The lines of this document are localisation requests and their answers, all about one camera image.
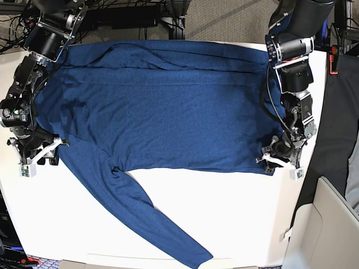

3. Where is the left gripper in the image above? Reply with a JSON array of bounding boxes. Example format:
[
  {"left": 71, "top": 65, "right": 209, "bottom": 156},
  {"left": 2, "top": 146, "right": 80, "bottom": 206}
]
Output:
[{"left": 262, "top": 134, "right": 307, "bottom": 174}]

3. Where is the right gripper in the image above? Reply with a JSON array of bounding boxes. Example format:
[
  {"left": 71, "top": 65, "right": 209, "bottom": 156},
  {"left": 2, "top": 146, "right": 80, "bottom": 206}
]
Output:
[{"left": 11, "top": 126, "right": 59, "bottom": 166}]

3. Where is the blue long-sleeve T-shirt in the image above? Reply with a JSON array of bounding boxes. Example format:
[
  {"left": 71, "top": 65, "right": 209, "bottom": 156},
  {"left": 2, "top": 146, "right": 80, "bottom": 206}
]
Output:
[{"left": 35, "top": 40, "right": 283, "bottom": 268}]

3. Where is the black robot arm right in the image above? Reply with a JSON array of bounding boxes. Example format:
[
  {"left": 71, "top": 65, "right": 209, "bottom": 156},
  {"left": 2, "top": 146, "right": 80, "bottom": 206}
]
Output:
[{"left": 1, "top": 1, "right": 88, "bottom": 165}]

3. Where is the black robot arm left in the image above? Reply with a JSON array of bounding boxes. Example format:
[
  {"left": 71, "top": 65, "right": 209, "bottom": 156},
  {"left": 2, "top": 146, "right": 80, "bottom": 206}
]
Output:
[{"left": 256, "top": 1, "right": 335, "bottom": 177}]

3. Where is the beige plastic bin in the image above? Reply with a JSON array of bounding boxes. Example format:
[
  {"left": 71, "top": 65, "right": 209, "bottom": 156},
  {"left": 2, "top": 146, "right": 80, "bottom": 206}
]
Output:
[{"left": 282, "top": 177, "right": 358, "bottom": 269}]

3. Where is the black box with labels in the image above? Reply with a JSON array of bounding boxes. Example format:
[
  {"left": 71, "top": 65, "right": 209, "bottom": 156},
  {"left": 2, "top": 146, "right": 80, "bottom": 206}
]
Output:
[{"left": 1, "top": 194, "right": 26, "bottom": 268}]

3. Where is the red black clamp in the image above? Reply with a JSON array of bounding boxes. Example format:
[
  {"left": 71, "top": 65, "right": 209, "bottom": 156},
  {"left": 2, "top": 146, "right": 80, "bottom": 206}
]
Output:
[{"left": 329, "top": 45, "right": 339, "bottom": 75}]

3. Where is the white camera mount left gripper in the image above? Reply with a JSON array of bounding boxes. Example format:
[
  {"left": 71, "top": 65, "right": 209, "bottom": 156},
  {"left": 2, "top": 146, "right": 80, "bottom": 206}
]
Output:
[{"left": 256, "top": 152, "right": 305, "bottom": 180}]

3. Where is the white camera mount gripper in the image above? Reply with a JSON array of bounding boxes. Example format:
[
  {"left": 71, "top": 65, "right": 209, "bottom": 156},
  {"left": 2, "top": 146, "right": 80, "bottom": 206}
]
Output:
[
  {"left": 7, "top": 137, "right": 70, "bottom": 178},
  {"left": 256, "top": 152, "right": 305, "bottom": 180}
]

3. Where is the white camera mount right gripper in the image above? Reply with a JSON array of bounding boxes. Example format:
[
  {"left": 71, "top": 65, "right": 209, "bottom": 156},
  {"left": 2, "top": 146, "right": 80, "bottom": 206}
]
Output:
[{"left": 7, "top": 137, "right": 70, "bottom": 178}]

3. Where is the red handled tool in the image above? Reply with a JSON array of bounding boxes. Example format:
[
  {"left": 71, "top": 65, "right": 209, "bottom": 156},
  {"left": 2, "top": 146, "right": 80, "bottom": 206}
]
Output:
[{"left": 20, "top": 257, "right": 41, "bottom": 267}]

